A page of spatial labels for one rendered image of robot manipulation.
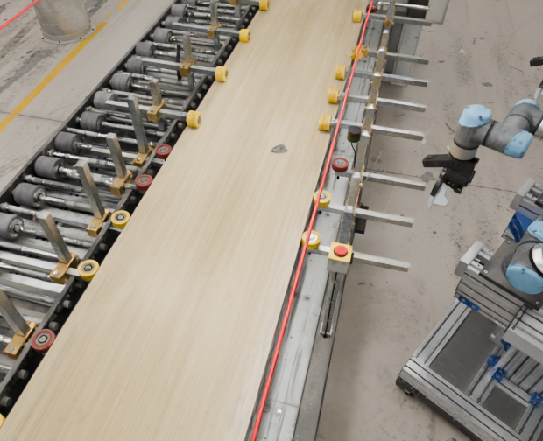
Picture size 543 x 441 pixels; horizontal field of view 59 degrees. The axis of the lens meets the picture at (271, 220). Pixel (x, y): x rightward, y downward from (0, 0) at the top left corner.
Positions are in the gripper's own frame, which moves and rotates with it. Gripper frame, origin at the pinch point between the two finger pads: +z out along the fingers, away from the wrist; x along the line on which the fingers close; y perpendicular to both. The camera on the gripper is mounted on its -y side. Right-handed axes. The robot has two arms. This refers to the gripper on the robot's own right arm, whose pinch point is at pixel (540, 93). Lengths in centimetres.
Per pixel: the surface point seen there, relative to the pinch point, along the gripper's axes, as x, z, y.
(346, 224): -96, 23, -25
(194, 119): -82, 35, -130
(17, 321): -201, 40, -90
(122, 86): -79, 50, -203
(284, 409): -150, 70, -6
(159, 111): -90, 36, -149
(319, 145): -48, 42, -75
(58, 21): -7, 111, -434
